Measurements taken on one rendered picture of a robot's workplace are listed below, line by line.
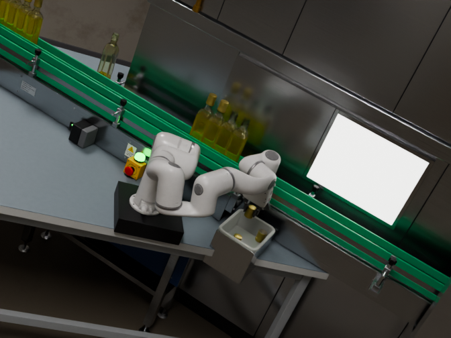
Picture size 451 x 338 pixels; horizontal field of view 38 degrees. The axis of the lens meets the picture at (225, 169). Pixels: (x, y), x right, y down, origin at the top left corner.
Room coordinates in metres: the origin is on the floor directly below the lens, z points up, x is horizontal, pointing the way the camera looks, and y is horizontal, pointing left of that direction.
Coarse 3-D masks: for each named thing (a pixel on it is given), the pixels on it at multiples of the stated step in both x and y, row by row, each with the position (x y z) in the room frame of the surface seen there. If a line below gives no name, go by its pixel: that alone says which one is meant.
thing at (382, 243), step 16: (48, 48) 2.79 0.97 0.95; (80, 64) 2.74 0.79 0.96; (112, 80) 2.70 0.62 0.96; (128, 96) 2.67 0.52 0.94; (160, 112) 2.62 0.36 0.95; (240, 160) 2.50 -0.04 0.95; (288, 192) 2.44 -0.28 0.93; (304, 192) 2.43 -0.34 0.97; (320, 208) 2.40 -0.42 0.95; (352, 224) 2.36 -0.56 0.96; (384, 240) 2.32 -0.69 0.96; (400, 256) 2.30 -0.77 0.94; (432, 272) 2.26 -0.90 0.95
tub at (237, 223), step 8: (232, 216) 2.24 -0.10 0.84; (240, 216) 2.31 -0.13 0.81; (224, 224) 2.16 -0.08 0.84; (232, 224) 2.26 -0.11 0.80; (240, 224) 2.31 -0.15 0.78; (248, 224) 2.30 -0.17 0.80; (256, 224) 2.29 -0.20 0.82; (264, 224) 2.29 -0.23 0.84; (224, 232) 2.11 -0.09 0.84; (232, 232) 2.24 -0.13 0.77; (240, 232) 2.27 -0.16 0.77; (248, 232) 2.29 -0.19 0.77; (256, 232) 2.29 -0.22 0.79; (272, 232) 2.25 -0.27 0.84; (248, 240) 2.24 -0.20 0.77; (264, 240) 2.17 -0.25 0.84; (248, 248) 2.08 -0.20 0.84; (256, 248) 2.09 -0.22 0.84
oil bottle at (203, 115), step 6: (204, 108) 2.53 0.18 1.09; (198, 114) 2.51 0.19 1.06; (204, 114) 2.51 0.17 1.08; (210, 114) 2.51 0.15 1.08; (198, 120) 2.51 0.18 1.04; (204, 120) 2.50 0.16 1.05; (192, 126) 2.51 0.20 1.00; (198, 126) 2.51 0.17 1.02; (204, 126) 2.50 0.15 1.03; (192, 132) 2.51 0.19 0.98; (198, 132) 2.50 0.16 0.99; (198, 138) 2.50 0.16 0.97
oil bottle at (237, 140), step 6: (234, 132) 2.47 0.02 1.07; (240, 132) 2.46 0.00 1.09; (246, 132) 2.48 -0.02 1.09; (234, 138) 2.46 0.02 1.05; (240, 138) 2.45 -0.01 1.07; (246, 138) 2.48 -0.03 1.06; (228, 144) 2.47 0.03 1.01; (234, 144) 2.46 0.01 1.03; (240, 144) 2.45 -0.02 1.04; (228, 150) 2.46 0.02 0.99; (234, 150) 2.46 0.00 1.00; (240, 150) 2.47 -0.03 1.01; (228, 156) 2.46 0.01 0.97; (234, 156) 2.45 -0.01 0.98
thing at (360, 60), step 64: (192, 0) 2.76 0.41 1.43; (256, 0) 2.68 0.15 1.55; (320, 0) 2.62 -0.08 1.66; (384, 0) 2.56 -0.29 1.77; (448, 0) 2.50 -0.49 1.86; (192, 64) 2.73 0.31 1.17; (320, 64) 2.59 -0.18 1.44; (384, 64) 2.53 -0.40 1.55; (448, 64) 2.47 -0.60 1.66; (384, 128) 2.47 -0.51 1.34; (448, 128) 2.44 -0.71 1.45; (320, 192) 2.52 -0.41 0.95; (448, 192) 2.40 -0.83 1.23; (448, 256) 2.37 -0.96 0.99
